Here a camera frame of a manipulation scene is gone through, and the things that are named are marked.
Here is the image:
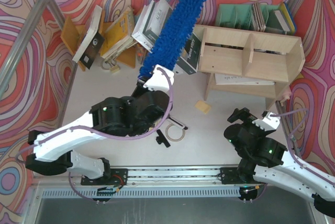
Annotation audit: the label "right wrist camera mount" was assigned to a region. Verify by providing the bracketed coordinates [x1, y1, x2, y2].
[252, 111, 280, 131]

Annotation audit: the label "light wooden bookshelf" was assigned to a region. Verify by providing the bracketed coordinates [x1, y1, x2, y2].
[193, 25, 305, 109]

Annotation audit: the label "yellow wooden book rack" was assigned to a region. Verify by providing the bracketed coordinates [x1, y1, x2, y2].
[61, 9, 136, 71]

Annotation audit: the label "yellow worn books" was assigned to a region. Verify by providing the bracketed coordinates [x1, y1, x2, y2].
[100, 6, 135, 61]

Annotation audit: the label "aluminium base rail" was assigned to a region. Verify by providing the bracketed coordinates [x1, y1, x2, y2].
[33, 166, 315, 187]

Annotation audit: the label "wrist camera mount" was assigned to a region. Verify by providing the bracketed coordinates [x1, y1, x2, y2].
[252, 111, 280, 131]
[142, 64, 175, 93]

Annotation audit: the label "black plastic clip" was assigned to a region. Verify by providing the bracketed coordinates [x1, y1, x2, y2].
[155, 129, 171, 148]

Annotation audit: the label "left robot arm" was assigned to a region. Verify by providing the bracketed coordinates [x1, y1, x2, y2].
[25, 87, 171, 181]

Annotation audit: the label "brass padlock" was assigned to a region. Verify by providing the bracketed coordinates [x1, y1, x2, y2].
[100, 60, 120, 73]

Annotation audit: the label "roll of beige tape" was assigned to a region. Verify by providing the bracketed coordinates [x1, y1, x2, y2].
[165, 124, 185, 142]

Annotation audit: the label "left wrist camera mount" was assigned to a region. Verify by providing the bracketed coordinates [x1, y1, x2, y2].
[142, 64, 175, 93]

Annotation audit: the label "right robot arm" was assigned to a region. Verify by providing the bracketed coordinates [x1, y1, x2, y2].
[223, 108, 334, 217]

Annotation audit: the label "blue microfibre duster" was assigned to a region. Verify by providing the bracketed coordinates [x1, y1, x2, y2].
[138, 0, 206, 78]

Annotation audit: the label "pencils bundle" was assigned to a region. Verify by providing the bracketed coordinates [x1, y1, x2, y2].
[135, 43, 147, 64]

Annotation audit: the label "brown notebooks in organiser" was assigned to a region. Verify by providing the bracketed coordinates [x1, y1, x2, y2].
[252, 2, 266, 32]

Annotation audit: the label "white papers on shelf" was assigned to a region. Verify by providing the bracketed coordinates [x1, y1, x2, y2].
[214, 74, 275, 85]

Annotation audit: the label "white Chokladfabriken book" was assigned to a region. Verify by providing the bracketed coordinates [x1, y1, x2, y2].
[131, 0, 172, 52]

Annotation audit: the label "teal desk organiser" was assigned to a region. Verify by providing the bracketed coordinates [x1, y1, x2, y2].
[215, 4, 290, 35]

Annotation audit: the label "blue grey book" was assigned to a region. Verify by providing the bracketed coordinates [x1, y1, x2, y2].
[273, 2, 297, 35]

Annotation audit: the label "white book black cover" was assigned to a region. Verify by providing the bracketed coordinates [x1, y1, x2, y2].
[72, 5, 105, 69]

